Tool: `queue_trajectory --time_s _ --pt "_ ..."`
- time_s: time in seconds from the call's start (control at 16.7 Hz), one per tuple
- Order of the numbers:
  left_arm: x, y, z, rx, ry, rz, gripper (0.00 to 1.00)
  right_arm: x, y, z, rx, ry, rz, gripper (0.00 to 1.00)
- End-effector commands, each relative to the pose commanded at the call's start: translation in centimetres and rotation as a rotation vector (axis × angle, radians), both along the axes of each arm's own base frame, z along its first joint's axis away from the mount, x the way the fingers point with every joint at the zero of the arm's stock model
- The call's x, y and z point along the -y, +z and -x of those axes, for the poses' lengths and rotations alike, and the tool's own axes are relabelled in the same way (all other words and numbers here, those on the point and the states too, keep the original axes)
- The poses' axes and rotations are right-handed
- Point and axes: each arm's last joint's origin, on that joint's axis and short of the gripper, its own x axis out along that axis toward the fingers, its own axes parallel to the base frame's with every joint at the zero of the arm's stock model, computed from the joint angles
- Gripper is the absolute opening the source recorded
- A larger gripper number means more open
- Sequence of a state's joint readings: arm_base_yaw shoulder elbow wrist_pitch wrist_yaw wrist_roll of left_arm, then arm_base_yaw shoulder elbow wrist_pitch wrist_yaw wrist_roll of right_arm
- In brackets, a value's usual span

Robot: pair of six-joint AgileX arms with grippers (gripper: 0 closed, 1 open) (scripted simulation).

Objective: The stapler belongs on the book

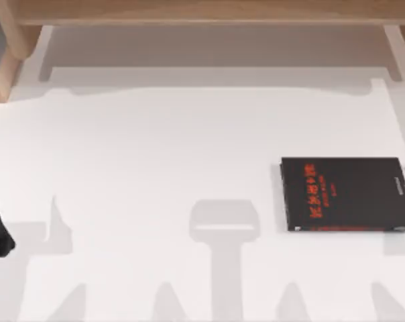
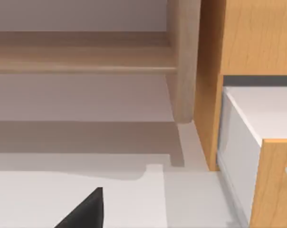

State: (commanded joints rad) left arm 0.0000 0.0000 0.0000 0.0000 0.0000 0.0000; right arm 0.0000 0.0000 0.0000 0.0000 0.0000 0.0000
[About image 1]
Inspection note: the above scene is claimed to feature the pale wooden shelf unit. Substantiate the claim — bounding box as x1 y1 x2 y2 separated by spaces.
0 0 405 103

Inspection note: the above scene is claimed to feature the black book with red lettering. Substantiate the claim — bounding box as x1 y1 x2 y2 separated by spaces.
280 156 405 233

